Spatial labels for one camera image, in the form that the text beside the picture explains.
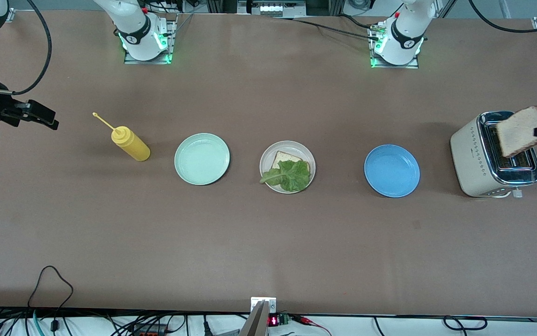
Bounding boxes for bread slice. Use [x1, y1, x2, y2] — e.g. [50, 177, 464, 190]
[272, 151, 311, 171]
[496, 105, 537, 158]

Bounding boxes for yellow squeeze bottle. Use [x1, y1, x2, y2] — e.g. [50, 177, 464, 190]
[92, 112, 151, 162]

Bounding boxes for green lettuce leaf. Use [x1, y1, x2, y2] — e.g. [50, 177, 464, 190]
[259, 160, 311, 193]

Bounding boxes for blue plate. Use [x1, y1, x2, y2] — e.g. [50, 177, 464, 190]
[364, 144, 421, 198]

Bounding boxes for mint green plate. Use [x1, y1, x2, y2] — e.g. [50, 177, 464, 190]
[174, 133, 230, 186]

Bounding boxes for beige plate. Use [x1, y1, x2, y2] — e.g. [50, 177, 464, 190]
[259, 140, 316, 194]

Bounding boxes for cream and chrome toaster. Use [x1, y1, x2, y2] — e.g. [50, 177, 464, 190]
[450, 111, 537, 198]

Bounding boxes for grey control box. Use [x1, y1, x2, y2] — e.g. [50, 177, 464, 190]
[238, 0, 306, 16]

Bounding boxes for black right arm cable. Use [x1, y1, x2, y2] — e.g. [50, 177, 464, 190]
[0, 0, 53, 95]

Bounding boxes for thin black looped cable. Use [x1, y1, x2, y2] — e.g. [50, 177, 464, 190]
[27, 265, 74, 322]

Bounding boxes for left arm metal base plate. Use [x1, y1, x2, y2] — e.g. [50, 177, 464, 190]
[370, 26, 420, 70]

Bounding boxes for black coiled floor cable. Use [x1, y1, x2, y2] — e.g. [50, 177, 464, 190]
[443, 316, 488, 331]

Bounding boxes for black cable across tabletop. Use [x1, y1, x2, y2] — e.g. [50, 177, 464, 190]
[272, 14, 383, 40]

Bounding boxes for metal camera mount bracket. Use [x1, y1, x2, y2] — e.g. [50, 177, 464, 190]
[239, 297, 277, 336]

